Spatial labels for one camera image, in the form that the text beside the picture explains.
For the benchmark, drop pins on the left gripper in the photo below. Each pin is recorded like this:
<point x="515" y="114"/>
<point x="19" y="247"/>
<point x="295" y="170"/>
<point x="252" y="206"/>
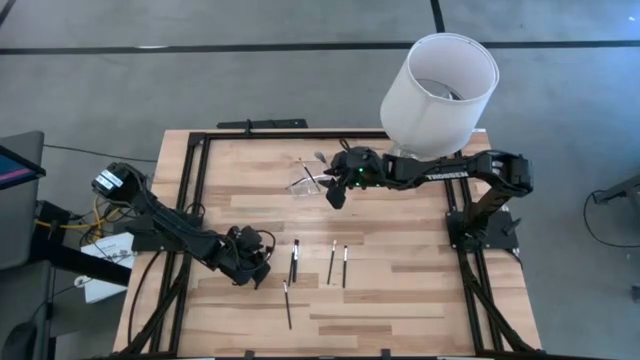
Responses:
<point x="245" y="262"/>

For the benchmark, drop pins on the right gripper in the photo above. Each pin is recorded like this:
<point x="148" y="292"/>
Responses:
<point x="365" y="172"/>

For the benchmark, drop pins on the large brown bristle makeup brush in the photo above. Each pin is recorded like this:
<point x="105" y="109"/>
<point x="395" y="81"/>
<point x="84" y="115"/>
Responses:
<point x="320" y="157"/>

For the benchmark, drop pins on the thin black makeup brush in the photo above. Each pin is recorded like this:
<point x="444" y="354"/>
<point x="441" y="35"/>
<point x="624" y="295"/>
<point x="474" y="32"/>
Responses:
<point x="309" y="174"/>
<point x="290" y="277"/>

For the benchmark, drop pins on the long printed black makeup brush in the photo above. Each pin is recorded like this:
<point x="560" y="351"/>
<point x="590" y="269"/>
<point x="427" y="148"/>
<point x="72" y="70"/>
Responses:
<point x="287" y="310"/>

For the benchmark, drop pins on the short black makeup brush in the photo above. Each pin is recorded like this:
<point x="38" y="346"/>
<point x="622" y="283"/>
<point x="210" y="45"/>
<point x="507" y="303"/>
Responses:
<point x="330" y="270"/>

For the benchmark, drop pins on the slim silver ferrule makeup brush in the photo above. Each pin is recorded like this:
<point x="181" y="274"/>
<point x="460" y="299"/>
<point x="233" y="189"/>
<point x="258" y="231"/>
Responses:
<point x="344" y="272"/>

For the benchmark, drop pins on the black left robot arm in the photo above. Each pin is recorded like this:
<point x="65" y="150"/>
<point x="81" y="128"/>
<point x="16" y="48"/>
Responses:
<point x="170" y="227"/>

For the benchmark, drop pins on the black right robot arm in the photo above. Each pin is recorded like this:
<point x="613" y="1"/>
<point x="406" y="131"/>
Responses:
<point x="450" y="175"/>

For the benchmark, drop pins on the clear acrylic brush organizer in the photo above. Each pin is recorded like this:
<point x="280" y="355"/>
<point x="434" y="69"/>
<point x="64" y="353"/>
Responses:
<point x="305" y="192"/>

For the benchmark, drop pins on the black edge clamp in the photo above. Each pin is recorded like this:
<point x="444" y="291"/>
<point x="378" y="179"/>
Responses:
<point x="385" y="354"/>
<point x="249" y="355"/>

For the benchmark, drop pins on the black mounting bar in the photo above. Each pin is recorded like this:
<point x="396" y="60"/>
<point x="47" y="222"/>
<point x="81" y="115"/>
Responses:
<point x="270" y="123"/>

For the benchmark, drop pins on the white shade silver table lamp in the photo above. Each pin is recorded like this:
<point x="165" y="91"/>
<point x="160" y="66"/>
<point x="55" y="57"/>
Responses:
<point x="430" y="115"/>

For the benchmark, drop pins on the white paper sheet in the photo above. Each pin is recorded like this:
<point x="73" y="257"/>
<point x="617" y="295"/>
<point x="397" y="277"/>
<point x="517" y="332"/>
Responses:
<point x="112" y="247"/>

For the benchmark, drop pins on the black stand beam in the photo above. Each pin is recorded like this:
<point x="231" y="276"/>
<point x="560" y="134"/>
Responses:
<point x="80" y="262"/>

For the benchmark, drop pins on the black power box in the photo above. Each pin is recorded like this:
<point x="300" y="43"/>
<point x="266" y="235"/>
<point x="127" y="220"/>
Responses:
<point x="52" y="212"/>

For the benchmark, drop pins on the laptop with lit screen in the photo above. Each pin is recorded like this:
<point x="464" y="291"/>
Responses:
<point x="15" y="172"/>

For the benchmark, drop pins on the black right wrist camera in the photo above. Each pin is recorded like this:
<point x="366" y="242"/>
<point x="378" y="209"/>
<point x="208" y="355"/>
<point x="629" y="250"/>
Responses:
<point x="337" y="197"/>

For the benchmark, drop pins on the black aluminium table frame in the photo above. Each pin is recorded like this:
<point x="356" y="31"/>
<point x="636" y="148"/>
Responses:
<point x="300" y="135"/>

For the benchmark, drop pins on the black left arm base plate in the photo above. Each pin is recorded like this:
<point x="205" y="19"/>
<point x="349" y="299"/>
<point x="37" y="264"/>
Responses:
<point x="150" y="240"/>

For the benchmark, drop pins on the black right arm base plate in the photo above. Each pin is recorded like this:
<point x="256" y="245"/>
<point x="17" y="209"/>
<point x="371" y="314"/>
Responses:
<point x="500" y="235"/>

